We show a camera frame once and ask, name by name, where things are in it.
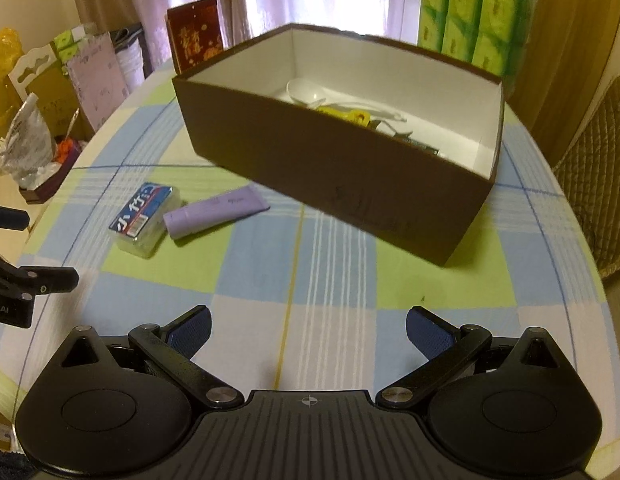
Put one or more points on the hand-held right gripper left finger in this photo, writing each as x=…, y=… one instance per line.
x=192, y=332

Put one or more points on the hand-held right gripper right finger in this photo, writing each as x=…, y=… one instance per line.
x=429, y=332

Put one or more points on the blue label plastic box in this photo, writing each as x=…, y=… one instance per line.
x=140, y=215

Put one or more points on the brown cardboard box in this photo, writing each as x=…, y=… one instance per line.
x=315, y=160

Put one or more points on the dark green packet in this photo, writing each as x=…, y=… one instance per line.
x=422, y=147

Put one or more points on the red gift bag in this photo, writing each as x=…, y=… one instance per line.
x=195, y=35

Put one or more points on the pale purple paper bag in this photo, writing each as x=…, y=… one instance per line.
x=97, y=80

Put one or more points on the white spoon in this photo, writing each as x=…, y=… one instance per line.
x=302, y=91

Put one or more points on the yellow snack packet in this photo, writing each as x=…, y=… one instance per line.
x=357, y=119

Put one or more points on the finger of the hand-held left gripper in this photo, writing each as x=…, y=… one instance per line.
x=50, y=280
x=10, y=217

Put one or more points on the dark red tray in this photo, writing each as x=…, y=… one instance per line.
x=55, y=175

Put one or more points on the wooden door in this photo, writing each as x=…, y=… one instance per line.
x=579, y=35

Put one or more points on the wicker chair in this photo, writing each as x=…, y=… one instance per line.
x=604, y=170

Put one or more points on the green tissue pack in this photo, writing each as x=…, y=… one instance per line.
x=464, y=10

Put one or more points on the purple tube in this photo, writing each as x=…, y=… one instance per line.
x=210, y=212

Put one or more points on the silver plastic bag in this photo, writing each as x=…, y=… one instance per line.
x=25, y=145

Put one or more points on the yellow plastic bag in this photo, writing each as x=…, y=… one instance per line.
x=2, y=60

